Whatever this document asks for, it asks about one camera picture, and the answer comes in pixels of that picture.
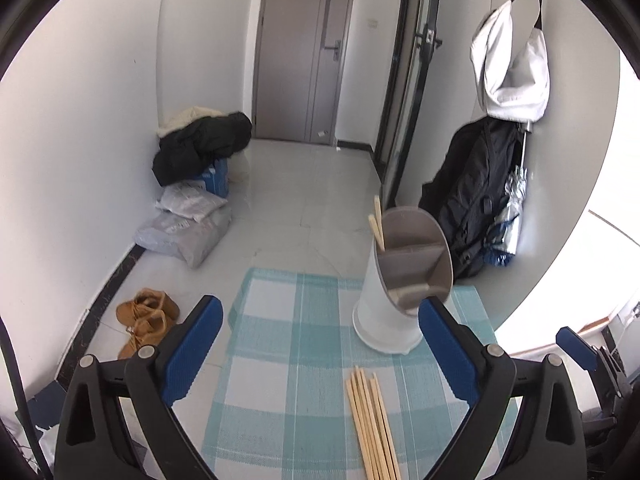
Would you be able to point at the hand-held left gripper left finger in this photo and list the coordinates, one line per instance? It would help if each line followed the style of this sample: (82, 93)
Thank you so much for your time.
(197, 340)

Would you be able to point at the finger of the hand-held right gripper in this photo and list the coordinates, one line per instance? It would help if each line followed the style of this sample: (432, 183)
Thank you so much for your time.
(575, 345)

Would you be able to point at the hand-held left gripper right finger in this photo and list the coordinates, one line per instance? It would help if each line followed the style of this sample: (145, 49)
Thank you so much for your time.
(445, 345)

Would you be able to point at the white utensil holder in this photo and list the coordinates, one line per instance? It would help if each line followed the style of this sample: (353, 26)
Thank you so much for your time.
(380, 310)

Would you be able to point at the pile of wooden chopsticks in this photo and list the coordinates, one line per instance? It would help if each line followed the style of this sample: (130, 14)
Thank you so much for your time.
(362, 425)

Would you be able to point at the wooden chopstick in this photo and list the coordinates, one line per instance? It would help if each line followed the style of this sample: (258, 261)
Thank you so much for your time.
(378, 215)
(376, 232)

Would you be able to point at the tan boot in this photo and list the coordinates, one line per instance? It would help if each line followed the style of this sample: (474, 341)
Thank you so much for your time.
(145, 332)
(150, 305)

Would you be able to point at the black chair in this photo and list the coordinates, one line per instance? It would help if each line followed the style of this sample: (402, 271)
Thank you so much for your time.
(600, 430)

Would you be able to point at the grey plastic bag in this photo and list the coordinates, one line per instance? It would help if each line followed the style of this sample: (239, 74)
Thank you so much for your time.
(185, 240)

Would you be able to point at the teal checked table mat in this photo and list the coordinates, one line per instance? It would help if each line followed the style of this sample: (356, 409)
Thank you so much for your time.
(300, 340)

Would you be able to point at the white plastic bag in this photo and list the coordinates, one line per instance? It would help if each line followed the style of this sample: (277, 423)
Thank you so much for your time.
(190, 202)

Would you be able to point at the black backpack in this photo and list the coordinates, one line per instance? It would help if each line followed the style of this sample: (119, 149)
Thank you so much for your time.
(475, 195)

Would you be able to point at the silver folded umbrella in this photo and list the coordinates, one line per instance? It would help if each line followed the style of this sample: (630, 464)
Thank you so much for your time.
(515, 195)

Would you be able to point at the blue box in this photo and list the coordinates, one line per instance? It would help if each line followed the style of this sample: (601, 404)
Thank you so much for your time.
(215, 177)

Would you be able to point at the black jacket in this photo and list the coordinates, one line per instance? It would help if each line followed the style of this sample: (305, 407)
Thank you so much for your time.
(200, 145)

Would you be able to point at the cream coat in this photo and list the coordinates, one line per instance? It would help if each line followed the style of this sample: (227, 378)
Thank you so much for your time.
(182, 119)

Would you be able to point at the black framed glass door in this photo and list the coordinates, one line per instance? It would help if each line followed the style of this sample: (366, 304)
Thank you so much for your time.
(400, 85)

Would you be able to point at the white cloth bag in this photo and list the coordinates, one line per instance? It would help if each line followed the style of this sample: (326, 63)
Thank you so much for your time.
(527, 85)
(492, 50)

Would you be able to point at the grey door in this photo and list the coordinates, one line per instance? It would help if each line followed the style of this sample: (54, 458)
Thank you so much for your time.
(295, 60)

